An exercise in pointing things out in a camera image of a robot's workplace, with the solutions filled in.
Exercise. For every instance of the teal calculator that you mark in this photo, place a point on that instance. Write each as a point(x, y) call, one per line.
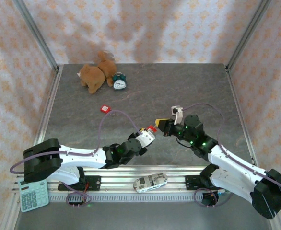
point(32, 198)

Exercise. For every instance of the teal alarm clock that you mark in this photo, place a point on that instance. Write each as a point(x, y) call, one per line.
point(119, 83)

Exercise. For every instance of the aluminium mounting rail bed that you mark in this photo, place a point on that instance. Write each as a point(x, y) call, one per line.
point(121, 172)

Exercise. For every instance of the aluminium frame post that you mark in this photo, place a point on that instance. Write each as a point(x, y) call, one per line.
point(35, 31)
point(249, 31)

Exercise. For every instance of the silver printed pouch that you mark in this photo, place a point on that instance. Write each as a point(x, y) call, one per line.
point(150, 182)

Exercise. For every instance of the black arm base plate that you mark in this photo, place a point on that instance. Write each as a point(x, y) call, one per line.
point(95, 182)
point(190, 182)

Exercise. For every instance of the red padlock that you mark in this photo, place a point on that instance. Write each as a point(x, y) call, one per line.
point(104, 109)
point(152, 129)

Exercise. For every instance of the small black controller board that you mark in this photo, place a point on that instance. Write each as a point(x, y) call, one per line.
point(211, 200)
point(75, 203)

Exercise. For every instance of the aluminium table side rail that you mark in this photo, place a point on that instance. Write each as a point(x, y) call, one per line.
point(47, 112)
point(241, 115)

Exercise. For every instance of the brown plush dog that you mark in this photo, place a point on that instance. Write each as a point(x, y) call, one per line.
point(95, 76)

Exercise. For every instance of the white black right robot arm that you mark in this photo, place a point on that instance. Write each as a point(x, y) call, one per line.
point(238, 167)

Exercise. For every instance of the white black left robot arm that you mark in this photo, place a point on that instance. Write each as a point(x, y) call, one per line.
point(83, 155)

